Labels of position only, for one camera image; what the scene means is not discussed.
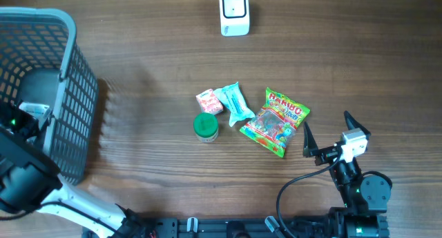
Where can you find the Haribo gummy worms bag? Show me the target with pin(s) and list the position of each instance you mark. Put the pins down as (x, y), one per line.
(276, 123)

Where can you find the red white small carton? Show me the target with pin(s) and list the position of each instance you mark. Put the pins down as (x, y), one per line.
(209, 103)

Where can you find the green lid jar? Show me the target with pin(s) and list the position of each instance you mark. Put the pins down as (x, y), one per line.
(205, 126)

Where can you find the white pouch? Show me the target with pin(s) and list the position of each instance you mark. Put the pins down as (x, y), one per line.
(39, 111)

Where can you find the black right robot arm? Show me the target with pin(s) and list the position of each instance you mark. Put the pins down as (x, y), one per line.
(365, 194)

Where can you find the mint green wipes pack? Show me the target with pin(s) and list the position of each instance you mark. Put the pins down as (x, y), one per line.
(231, 97)

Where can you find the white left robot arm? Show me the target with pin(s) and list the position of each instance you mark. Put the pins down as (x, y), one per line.
(32, 182)

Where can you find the white barcode scanner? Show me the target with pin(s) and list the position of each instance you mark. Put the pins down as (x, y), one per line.
(234, 17)

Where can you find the grey plastic mesh basket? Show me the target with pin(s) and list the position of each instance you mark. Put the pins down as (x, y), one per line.
(41, 63)

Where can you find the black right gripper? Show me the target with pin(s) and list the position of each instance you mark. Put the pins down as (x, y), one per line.
(311, 149)

